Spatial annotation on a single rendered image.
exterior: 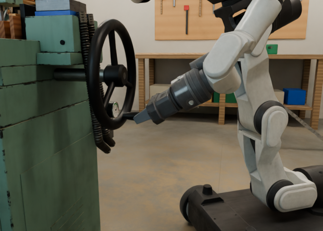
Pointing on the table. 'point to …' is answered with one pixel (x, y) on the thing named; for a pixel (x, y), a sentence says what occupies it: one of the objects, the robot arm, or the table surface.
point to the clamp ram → (25, 11)
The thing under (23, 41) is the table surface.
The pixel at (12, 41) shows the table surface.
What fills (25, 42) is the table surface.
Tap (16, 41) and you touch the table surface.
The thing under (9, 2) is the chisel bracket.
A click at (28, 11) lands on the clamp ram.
